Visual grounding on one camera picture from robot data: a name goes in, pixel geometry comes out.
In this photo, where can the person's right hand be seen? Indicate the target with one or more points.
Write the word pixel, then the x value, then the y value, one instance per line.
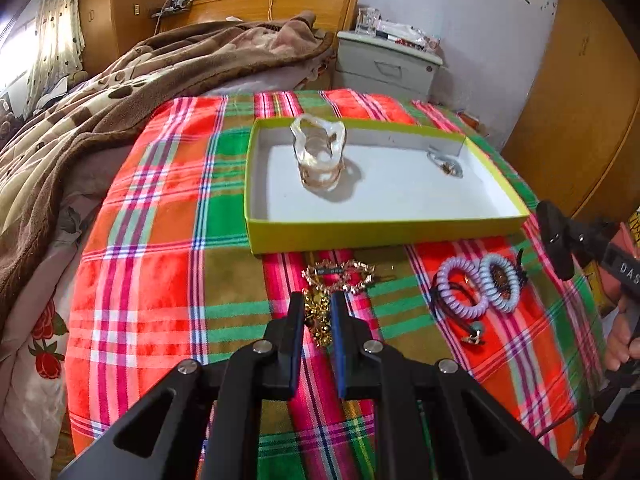
pixel 619 340

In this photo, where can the dark hair elastic with charm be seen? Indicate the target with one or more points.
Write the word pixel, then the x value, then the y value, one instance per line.
pixel 472 339

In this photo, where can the clear drinking glass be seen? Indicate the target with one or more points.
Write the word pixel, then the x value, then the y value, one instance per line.
pixel 369 22

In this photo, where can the power strip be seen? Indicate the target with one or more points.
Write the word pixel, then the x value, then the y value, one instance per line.
pixel 172 7

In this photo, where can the small gold silver trinket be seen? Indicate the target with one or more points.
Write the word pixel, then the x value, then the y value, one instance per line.
pixel 445 164

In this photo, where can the red green plaid blanket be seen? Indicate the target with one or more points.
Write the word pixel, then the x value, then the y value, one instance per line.
pixel 165 240

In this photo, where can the wooden door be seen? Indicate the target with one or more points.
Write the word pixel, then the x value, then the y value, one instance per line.
pixel 575 110

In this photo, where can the yellow-green cardboard box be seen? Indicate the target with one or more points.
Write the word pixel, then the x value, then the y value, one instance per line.
pixel 390 195

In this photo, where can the dotted cream curtain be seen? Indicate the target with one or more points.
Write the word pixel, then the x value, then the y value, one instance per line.
pixel 60 25

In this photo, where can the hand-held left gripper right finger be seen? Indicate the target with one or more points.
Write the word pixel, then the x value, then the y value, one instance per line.
pixel 340 340

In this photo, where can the wooden headboard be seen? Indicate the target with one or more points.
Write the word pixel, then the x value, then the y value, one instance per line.
pixel 300 5

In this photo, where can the pile of plastic packets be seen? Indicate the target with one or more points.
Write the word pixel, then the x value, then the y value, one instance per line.
pixel 410 37

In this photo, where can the window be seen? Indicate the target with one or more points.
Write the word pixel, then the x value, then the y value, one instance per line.
pixel 15 50

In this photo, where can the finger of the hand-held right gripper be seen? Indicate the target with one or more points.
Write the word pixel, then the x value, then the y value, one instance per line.
pixel 555 235

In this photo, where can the floral bed sheet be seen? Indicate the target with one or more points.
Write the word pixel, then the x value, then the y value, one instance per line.
pixel 35 360

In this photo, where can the wooden wardrobe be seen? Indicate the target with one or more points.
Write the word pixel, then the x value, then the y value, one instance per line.
pixel 125 0

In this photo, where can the brown fleece blanket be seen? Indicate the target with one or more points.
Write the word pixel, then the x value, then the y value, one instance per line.
pixel 100 105

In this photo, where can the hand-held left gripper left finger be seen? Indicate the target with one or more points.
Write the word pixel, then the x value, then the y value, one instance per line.
pixel 296 340

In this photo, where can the grey nightstand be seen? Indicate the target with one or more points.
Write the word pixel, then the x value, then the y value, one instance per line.
pixel 380 67

